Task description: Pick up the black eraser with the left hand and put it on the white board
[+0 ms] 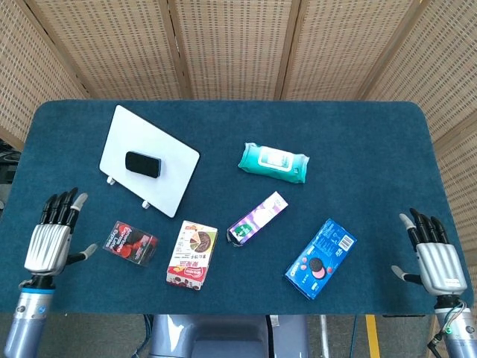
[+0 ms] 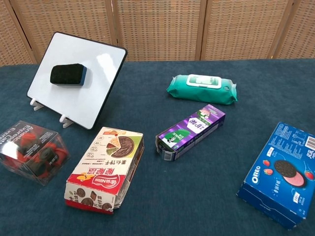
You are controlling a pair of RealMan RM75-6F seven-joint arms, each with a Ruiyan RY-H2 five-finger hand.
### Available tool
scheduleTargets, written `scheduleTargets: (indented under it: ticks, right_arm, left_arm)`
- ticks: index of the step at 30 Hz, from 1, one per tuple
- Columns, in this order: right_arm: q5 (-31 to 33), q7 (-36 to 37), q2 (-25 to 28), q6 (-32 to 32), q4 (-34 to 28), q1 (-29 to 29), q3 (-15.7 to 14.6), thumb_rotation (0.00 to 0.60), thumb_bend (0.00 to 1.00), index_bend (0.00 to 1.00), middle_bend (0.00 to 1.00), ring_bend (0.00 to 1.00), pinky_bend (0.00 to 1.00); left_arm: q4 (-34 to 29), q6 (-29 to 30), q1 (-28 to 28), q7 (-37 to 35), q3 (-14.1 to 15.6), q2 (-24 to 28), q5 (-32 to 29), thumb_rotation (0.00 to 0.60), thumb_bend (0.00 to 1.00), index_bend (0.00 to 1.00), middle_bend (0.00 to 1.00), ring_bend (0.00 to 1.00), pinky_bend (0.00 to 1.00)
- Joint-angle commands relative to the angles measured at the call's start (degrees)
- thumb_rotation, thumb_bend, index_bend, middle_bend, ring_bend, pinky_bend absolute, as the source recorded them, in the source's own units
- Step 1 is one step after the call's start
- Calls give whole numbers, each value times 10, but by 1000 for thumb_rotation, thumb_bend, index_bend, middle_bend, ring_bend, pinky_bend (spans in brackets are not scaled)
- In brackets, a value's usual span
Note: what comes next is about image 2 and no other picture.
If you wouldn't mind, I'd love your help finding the green wet wipes pack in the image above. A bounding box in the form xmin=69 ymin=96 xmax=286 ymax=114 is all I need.
xmin=166 ymin=74 xmax=239 ymax=106

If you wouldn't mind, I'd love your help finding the clear box of coffee capsules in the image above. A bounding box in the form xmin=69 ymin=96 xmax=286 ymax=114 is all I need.
xmin=0 ymin=120 xmax=71 ymax=186

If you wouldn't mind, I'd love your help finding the white board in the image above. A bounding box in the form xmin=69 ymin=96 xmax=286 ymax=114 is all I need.
xmin=26 ymin=31 xmax=128 ymax=130

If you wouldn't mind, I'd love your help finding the dark blue table cloth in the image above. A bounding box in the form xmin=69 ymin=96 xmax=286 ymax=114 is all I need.
xmin=0 ymin=58 xmax=315 ymax=236

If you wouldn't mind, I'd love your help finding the woven bamboo folding screen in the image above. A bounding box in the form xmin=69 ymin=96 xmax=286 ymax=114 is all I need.
xmin=0 ymin=0 xmax=315 ymax=67

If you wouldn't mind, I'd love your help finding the red and white biscuit box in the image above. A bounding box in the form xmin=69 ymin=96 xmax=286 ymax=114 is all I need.
xmin=64 ymin=126 xmax=145 ymax=215

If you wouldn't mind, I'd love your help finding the blue Oreo cookie box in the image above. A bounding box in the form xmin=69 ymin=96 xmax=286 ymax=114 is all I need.
xmin=236 ymin=121 xmax=315 ymax=231

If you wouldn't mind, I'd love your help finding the black and blue whiteboard eraser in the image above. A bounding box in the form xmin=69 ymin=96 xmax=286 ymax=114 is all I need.
xmin=50 ymin=63 xmax=89 ymax=87

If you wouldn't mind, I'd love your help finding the purple toothpaste box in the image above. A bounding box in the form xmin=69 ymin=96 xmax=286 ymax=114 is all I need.
xmin=155 ymin=104 xmax=226 ymax=162

